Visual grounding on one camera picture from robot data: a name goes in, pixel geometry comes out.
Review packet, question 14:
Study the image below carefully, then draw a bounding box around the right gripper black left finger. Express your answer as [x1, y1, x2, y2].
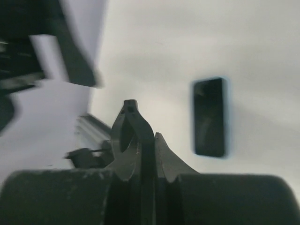
[0, 99, 141, 225]

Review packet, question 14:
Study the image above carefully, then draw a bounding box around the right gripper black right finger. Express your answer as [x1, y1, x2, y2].
[155, 133, 300, 225]

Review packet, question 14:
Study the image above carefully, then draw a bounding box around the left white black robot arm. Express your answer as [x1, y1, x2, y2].
[0, 0, 98, 130]

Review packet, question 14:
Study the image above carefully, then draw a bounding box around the blue-cased smartphone on table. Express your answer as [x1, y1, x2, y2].
[191, 76, 231, 159]

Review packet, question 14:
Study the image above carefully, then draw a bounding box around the left aluminium frame post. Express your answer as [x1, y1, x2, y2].
[75, 114, 111, 146]

